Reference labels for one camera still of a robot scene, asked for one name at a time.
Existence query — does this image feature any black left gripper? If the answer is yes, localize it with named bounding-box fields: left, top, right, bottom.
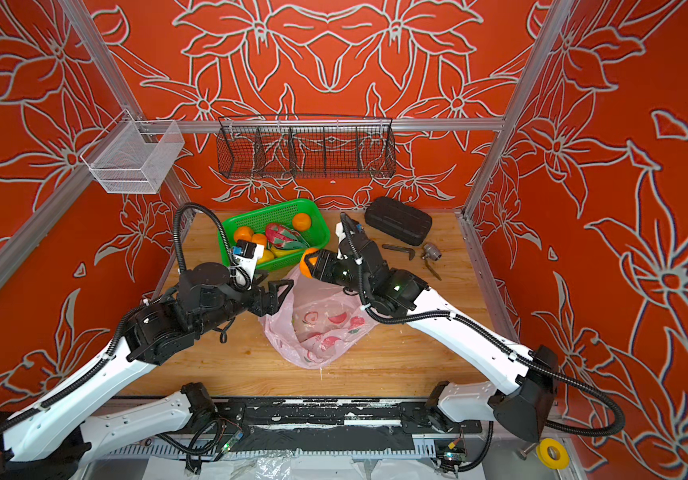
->
left=199, top=265, right=295, bottom=335

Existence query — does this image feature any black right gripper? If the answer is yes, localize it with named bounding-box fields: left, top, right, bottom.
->
left=300, top=246, right=374, bottom=298

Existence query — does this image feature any yellow lemon fruit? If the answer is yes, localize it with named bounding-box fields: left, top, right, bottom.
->
left=258, top=249, right=275, bottom=265

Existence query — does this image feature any orange fruit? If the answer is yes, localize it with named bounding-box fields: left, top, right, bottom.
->
left=291, top=212, right=312, bottom=232
left=251, top=233, right=267, bottom=247
left=299, top=248, right=320, bottom=279

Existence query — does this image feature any red green dragon fruit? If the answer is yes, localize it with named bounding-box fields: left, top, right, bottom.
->
left=264, top=223, right=310, bottom=250

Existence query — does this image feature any pink translucent plastic bag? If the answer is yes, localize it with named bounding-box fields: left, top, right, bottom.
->
left=259, top=267, right=377, bottom=370

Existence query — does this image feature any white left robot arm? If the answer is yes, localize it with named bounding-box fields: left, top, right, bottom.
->
left=0, top=202, right=294, bottom=479

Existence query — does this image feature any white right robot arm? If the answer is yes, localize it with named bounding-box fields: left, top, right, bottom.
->
left=300, top=232, right=625, bottom=443

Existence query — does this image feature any yellow toy banana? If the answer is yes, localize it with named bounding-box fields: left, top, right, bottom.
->
left=270, top=245, right=299, bottom=258

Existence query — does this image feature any green plastic perforated basket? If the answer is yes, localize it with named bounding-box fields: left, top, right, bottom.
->
left=220, top=199, right=331, bottom=271

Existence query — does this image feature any black plastic tool case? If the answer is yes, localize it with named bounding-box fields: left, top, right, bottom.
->
left=364, top=196, right=433, bottom=246

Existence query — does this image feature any silver metal fitting tool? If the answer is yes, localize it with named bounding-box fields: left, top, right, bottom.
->
left=422, top=242, right=442, bottom=281

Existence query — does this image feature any yellow tape roll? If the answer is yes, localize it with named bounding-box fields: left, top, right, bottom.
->
left=535, top=438, right=571, bottom=470

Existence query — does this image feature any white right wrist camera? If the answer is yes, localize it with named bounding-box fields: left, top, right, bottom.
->
left=335, top=217, right=358, bottom=246

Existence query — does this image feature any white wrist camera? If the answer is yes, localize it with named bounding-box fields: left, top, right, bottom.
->
left=335, top=217, right=358, bottom=246
left=229, top=240, right=264, bottom=288

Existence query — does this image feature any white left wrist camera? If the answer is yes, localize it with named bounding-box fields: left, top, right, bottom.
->
left=229, top=240, right=264, bottom=288

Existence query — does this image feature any dark metal bracket tool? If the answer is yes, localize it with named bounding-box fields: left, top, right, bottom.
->
left=382, top=244, right=416, bottom=260

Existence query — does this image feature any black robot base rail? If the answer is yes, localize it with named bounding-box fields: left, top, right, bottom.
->
left=157, top=395, right=483, bottom=457

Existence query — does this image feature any black wire wall basket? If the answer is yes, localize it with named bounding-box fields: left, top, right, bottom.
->
left=216, top=114, right=397, bottom=179

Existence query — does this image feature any white wire mesh basket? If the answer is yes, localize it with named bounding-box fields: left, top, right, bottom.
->
left=81, top=120, right=184, bottom=194

